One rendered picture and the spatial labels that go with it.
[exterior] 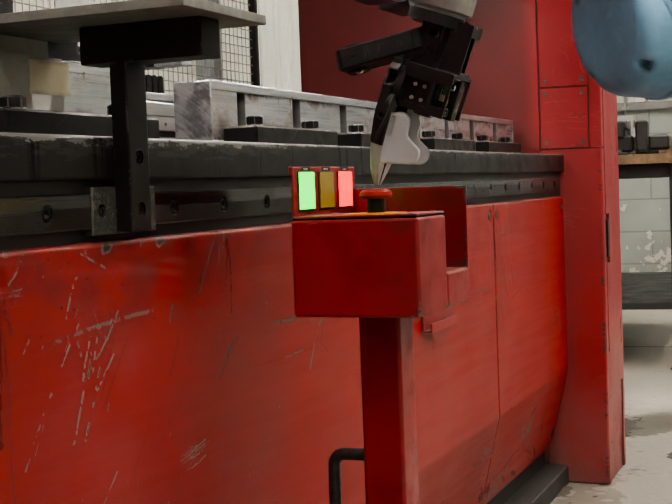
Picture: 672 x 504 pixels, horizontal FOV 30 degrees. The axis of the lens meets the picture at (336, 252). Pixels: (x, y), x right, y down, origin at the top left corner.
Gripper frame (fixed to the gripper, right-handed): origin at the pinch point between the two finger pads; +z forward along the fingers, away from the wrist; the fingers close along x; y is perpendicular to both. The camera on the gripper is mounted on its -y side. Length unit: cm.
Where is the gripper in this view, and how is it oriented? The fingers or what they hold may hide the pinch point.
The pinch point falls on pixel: (374, 172)
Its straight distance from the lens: 150.5
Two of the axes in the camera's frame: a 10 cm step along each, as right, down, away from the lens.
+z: -2.8, 9.4, 1.8
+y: 8.8, 3.3, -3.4
